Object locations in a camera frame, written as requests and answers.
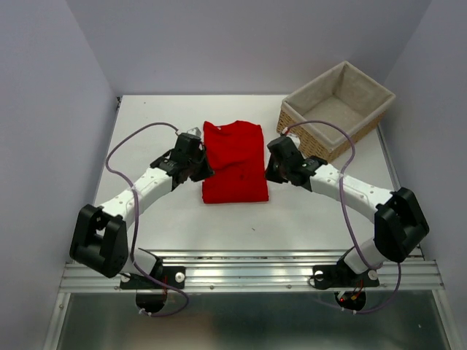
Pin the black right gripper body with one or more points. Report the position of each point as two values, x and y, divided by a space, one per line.
276 172

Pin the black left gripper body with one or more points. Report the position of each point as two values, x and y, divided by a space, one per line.
200 169

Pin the red t shirt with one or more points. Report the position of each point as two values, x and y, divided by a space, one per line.
236 155

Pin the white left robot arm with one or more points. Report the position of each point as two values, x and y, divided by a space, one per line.
100 238

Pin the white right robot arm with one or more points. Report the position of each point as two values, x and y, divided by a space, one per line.
398 220

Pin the wicker basket with cloth liner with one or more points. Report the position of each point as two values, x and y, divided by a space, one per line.
343 96

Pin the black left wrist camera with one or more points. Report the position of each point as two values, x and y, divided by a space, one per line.
195 132

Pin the aluminium rail frame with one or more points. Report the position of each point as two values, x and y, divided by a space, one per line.
247 275

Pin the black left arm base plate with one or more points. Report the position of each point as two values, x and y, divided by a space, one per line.
171 275

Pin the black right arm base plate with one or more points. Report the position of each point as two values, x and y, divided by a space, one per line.
338 277

